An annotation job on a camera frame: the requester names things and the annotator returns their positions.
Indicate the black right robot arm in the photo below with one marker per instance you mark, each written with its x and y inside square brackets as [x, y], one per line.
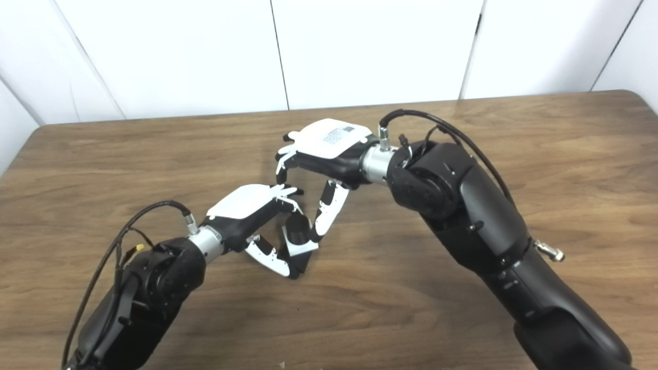
[462, 216]

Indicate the white and black left hand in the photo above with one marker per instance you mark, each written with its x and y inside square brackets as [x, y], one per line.
[247, 205]

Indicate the black peg with base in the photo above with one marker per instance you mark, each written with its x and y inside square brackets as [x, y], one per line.
[297, 228]

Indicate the white and black right hand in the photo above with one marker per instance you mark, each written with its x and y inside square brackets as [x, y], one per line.
[331, 144]

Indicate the white square piece with hole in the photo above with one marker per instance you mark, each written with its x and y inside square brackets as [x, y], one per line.
[300, 249]

